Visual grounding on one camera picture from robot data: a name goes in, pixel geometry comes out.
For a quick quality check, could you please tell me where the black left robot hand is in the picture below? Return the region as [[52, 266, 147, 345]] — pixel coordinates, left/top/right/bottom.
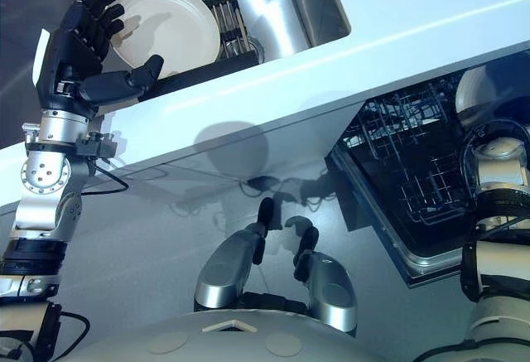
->
[[31, 0, 165, 121]]

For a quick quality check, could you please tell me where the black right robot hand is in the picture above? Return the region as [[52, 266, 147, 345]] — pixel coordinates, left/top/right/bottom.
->
[[457, 100, 530, 132]]

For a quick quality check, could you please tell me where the white round plate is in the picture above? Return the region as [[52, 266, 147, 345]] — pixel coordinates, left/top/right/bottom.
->
[[108, 0, 222, 80]]

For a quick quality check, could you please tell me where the black dishwasher rack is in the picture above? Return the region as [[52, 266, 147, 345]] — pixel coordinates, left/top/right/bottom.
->
[[342, 75, 478, 231]]

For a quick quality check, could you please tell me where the dishwasher door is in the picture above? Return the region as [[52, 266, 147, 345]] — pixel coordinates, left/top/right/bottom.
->
[[326, 145, 471, 289]]

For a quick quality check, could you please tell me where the grey round plate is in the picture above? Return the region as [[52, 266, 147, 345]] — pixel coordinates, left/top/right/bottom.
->
[[455, 65, 495, 116]]

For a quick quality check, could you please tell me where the black dish rack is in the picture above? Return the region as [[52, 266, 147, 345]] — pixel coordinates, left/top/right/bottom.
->
[[127, 0, 261, 103]]

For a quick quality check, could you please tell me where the white cabinet front panel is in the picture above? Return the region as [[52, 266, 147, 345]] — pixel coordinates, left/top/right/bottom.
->
[[0, 103, 415, 338]]

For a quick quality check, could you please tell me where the dark right robot foot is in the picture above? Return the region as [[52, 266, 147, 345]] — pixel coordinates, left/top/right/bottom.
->
[[284, 215, 320, 282]]

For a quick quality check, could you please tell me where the dark robot foot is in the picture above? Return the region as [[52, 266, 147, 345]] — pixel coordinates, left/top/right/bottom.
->
[[284, 215, 320, 282], [251, 196, 277, 266]]

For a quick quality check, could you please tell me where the stainless steel sink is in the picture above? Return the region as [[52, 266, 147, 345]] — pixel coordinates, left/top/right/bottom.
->
[[126, 0, 354, 67]]

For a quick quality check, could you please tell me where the silver right robot leg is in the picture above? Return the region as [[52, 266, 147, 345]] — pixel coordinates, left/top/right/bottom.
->
[[303, 251, 359, 339]]

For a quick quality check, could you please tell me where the silver robot leg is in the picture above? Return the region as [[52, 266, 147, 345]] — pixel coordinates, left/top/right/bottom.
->
[[191, 225, 268, 314], [303, 251, 359, 339]]

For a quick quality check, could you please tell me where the dark left robot foot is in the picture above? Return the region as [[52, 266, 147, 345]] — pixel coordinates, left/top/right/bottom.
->
[[251, 196, 277, 266]]

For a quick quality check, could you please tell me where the silver left robot leg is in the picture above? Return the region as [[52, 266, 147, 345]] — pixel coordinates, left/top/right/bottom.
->
[[191, 225, 268, 314]]

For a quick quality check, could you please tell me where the grey robot torso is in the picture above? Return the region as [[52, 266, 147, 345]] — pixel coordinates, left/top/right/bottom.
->
[[61, 306, 420, 362]]

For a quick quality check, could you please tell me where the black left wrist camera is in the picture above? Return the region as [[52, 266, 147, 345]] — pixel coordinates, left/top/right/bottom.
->
[[75, 131, 120, 160]]

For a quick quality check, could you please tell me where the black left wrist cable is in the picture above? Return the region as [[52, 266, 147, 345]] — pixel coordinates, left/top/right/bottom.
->
[[88, 162, 130, 194]]

